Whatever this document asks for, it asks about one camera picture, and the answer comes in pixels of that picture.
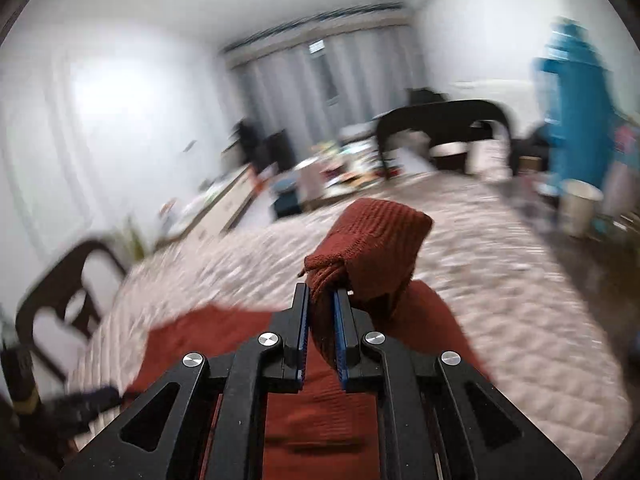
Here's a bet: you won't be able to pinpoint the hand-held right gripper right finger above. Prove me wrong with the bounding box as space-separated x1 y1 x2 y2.
332 287 583 480

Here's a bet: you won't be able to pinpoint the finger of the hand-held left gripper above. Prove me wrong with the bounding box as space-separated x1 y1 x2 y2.
47 385 123 433

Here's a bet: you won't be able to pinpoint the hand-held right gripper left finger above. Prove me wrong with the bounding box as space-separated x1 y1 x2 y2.
60 282 312 480

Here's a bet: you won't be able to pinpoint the rust red knit sweater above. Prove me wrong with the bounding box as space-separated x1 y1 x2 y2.
125 199 493 480

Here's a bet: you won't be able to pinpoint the dark wooden chair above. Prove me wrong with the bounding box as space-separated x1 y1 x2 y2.
15 240 128 381
375 100 516 181

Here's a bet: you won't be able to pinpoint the white low cabinet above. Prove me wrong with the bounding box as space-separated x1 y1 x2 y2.
160 165 261 246

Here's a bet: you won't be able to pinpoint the beige quilted table cover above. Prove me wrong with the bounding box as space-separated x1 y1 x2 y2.
65 170 636 476

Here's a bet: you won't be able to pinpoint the black box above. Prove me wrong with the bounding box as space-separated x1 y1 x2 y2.
265 130 297 171

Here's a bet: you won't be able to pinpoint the black backpack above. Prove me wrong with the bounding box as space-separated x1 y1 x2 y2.
234 119 263 166

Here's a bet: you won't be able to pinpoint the striped window curtains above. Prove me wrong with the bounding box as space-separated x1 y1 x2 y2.
225 10 431 161

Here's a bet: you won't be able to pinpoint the white paper cup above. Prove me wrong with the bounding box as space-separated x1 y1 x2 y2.
557 179 603 238

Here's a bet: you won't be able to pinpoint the blue thermos jug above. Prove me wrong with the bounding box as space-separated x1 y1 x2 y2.
532 17 618 196

